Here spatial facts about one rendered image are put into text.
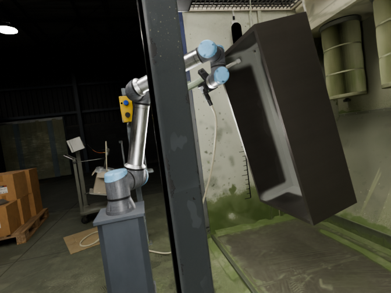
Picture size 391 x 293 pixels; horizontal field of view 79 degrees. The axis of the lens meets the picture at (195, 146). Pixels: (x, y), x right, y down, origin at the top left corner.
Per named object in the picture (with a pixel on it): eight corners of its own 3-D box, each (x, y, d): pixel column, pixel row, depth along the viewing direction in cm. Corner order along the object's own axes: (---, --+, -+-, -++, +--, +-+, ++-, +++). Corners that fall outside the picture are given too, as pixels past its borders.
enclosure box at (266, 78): (293, 185, 206) (253, 50, 193) (357, 202, 148) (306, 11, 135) (259, 201, 197) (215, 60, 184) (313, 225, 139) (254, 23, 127)
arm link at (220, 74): (229, 64, 137) (231, 82, 137) (220, 71, 149) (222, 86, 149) (214, 65, 134) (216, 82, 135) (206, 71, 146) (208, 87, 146)
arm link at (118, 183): (101, 199, 153) (98, 173, 153) (119, 192, 169) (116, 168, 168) (120, 199, 147) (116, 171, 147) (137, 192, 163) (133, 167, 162)
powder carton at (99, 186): (89, 187, 386) (93, 163, 389) (116, 190, 403) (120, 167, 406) (88, 193, 337) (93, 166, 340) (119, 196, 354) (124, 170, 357)
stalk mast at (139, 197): (149, 241, 253) (127, 89, 245) (149, 244, 248) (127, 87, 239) (143, 243, 252) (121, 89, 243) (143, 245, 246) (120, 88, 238)
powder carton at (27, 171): (20, 192, 392) (16, 170, 390) (39, 188, 401) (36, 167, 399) (10, 196, 356) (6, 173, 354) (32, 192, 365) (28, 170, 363)
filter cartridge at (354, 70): (374, 103, 235) (365, 18, 230) (365, 104, 211) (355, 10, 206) (333, 109, 262) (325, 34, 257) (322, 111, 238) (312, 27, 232)
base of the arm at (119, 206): (103, 218, 147) (101, 202, 146) (108, 209, 165) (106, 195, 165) (135, 211, 151) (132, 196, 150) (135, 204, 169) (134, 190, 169)
